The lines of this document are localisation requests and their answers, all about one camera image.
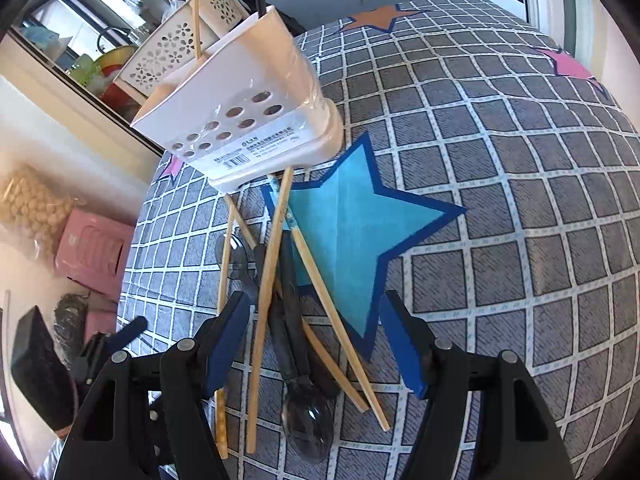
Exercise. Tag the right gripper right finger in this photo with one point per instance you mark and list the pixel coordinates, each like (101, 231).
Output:
(516, 434)

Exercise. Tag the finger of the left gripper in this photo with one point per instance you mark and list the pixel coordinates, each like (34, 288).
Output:
(125, 335)

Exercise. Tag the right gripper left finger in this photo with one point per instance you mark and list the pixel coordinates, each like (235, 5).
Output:
(189, 375)

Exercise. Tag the dotted end wooden chopstick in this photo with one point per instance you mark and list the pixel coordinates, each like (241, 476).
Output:
(221, 424)

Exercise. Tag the plain wooden chopstick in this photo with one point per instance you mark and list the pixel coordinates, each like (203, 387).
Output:
(264, 302)

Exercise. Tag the black plastic spoon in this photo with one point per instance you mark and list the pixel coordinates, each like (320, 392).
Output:
(306, 416)

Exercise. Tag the blue patterned wooden chopstick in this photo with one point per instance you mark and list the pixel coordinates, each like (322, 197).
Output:
(331, 311)

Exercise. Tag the black box on floor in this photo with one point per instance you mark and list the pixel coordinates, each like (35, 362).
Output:
(40, 375)

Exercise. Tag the pink plastic box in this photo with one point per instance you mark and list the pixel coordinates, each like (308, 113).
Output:
(93, 252)

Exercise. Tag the bag of yellow balls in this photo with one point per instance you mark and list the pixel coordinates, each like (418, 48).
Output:
(33, 213)

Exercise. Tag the blue star patch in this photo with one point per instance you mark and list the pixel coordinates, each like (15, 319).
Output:
(354, 226)

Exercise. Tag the white perforated utensil holder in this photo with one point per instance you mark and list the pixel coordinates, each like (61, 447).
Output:
(251, 106)

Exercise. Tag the beige floral cutout shelf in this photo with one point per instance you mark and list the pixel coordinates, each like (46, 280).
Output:
(172, 45)

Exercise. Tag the grey checkered tablecloth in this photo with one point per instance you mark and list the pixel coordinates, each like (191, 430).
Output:
(544, 262)

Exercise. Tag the pink star patch right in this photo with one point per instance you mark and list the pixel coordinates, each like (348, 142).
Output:
(567, 66)

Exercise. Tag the wooden chopstick in holder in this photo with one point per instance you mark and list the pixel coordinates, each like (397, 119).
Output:
(196, 29)

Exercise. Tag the orange star patch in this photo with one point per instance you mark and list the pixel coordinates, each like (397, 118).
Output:
(382, 19)

